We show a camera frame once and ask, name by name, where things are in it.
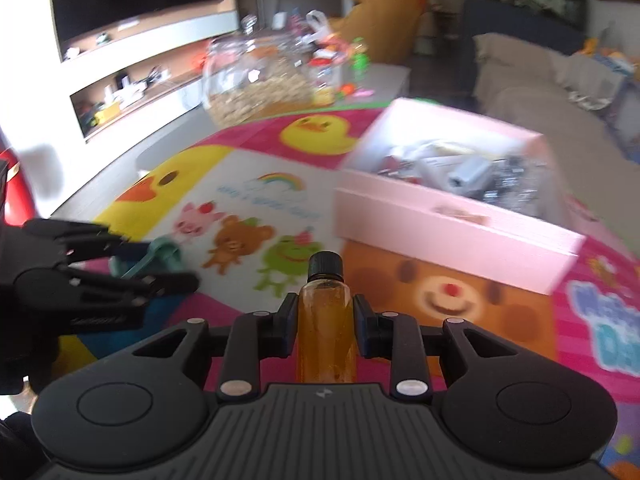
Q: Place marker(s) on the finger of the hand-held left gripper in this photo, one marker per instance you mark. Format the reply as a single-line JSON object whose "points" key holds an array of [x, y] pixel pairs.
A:
{"points": [[125, 290], [75, 237]]}

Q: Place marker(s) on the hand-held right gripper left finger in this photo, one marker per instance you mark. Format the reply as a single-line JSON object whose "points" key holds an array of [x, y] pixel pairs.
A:
{"points": [[290, 325]]}

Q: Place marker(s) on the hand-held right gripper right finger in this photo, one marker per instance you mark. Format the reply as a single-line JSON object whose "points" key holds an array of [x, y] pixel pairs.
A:
{"points": [[361, 325]]}

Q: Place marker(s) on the amber bottle with black cap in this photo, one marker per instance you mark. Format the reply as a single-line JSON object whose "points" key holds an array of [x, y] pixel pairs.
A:
{"points": [[325, 330]]}

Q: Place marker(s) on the teal plastic clip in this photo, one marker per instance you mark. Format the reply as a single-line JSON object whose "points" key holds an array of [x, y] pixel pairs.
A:
{"points": [[165, 255]]}

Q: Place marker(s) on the pink cardboard box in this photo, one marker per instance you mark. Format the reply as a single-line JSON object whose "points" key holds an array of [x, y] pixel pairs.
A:
{"points": [[450, 230]]}

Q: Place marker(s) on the white power plug adapter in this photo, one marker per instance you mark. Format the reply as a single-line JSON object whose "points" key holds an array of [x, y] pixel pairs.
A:
{"points": [[467, 172]]}

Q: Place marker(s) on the cream lotion tube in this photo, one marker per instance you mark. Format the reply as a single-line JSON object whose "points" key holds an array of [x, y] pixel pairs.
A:
{"points": [[447, 149]]}

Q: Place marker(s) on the red object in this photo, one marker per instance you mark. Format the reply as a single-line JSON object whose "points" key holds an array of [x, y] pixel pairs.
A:
{"points": [[12, 185]]}

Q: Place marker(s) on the printed cartoon blanket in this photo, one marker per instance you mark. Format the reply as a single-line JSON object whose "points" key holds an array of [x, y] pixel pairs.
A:
{"points": [[300, 185]]}

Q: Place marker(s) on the red snack packet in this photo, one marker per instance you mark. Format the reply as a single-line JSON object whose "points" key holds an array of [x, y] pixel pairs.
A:
{"points": [[395, 165]]}

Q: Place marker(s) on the clear bag of black clips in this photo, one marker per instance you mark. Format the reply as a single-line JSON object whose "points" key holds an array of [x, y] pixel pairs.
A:
{"points": [[520, 180]]}

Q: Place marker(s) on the pink small toy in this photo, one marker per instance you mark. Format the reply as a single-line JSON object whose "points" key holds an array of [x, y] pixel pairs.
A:
{"points": [[362, 92]]}

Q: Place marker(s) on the glass jar of nuts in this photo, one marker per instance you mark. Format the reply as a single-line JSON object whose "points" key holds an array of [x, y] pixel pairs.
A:
{"points": [[255, 85]]}

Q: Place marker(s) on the small red-lidded jar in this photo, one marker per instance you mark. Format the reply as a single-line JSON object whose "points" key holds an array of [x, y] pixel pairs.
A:
{"points": [[322, 77]]}

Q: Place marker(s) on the green plastic bottle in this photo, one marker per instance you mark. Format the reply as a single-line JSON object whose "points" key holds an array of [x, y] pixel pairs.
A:
{"points": [[359, 60]]}

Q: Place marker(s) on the grey sofa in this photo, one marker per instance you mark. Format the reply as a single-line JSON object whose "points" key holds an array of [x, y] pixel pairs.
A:
{"points": [[550, 100]]}

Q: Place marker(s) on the large yellow plush toy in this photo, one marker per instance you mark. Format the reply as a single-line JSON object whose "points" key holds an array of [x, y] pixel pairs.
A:
{"points": [[385, 15]]}

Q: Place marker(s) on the white media wall unit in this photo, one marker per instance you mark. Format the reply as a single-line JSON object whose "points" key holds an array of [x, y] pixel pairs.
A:
{"points": [[150, 45]]}

